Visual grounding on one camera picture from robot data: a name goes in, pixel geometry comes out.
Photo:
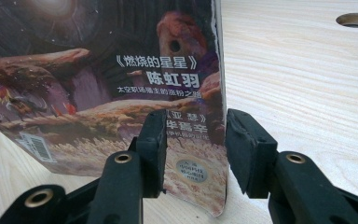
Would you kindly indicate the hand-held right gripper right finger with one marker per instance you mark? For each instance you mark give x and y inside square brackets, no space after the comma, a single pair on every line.
[292,186]

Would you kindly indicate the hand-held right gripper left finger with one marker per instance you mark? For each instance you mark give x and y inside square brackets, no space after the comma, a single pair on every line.
[121,186]

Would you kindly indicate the red illustrated magazine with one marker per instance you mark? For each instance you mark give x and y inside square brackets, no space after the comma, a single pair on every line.
[90,77]

